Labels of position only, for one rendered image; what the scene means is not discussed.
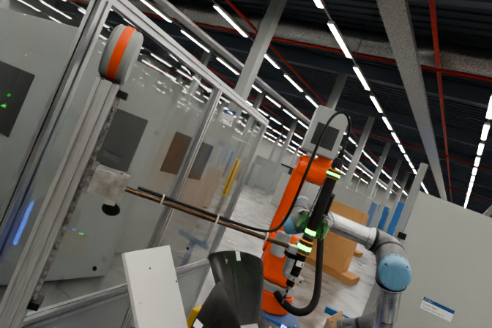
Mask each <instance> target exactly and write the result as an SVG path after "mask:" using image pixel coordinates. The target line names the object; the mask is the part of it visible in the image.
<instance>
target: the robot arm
mask: <svg viewBox="0 0 492 328"><path fill-rule="evenodd" d="M334 198H335V194H333V193H332V194H331V196H330V198H329V201H328V204H327V207H326V209H325V211H324V214H323V216H322V219H321V222H320V223H319V226H318V229H317V232H316V235H315V236H314V238H315V239H318V238H319V239H320V240H319V241H321V240H322V239H324V238H325V236H326V235H327V232H328V231H331V232H334V233H336V234H339V235H341V236H343V237H345V238H347V239H350V240H352V241H354V242H357V243H359V244H361V245H364V246H365V249H366V250H369V251H371V252H372V253H373V254H374V255H375V256H376V278H375V281H376V284H377V285H378V286H379V288H378V293H377V300H376V310H375V311H374V312H372V313H368V314H365V315H363V316H359V317H356V318H339V319H338V320H337V328H396V325H397V320H398V311H399V306H400V297H401V292H403V291H405V290H406V287H407V286H408V285H409V284H410V282H411V279H412V272H411V266H410V264H409V261H408V259H407V256H406V251H405V249H404V247H403V246H402V244H401V243H400V242H399V241H398V240H397V239H396V238H394V237H393V236H391V235H389V234H387V233H385V232H383V231H381V230H378V229H377V228H368V227H365V226H363V225H360V224H359V223H355V222H354V221H352V220H349V219H347V218H345V217H342V216H340V215H337V214H335V213H333V212H331V211H330V207H331V205H332V202H333V200H334ZM312 205H313V204H312V203H310V201H309V199H308V198H307V197H305V196H303V195H299V196H298V198H297V200H296V203H295V205H294V208H293V209H292V211H291V214H290V215H289V217H288V219H287V221H286V222H285V223H284V225H283V230H284V232H285V233H286V234H287V235H290V234H302V233H304V232H305V229H306V228H307V225H308V223H309V220H310V217H311V215H312V213H313V210H314V207H315V204H314V205H313V208H312V210H311V212H310V215H309V217H308V219H307V221H306V224H305V226H304V228H302V227H303V225H304V222H305V220H306V218H307V216H308V213H309V211H310V209H311V207H312ZM320 236H321V237H320Z"/></svg>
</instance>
